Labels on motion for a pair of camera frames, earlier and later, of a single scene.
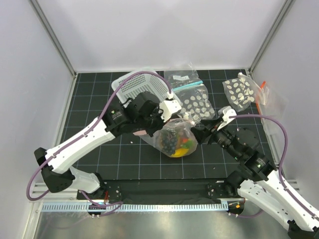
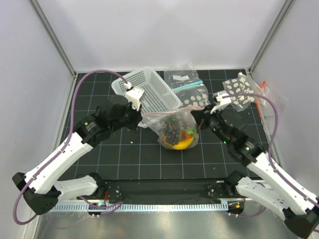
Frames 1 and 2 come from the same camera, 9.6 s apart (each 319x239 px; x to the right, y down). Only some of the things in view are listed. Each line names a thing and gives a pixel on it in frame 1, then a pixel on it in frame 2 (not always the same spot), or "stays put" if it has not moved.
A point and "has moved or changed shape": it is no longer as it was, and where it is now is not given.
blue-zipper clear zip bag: [181, 79] stays put
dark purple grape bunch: [169, 139] → [172, 131]
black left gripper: [151, 131] → [137, 117]
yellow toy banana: [180, 152] → [183, 144]
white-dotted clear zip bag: [240, 92] stays put
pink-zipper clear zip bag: [176, 138] has moved or changed shape
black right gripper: [211, 127] → [204, 115]
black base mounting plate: [199, 189] stays put
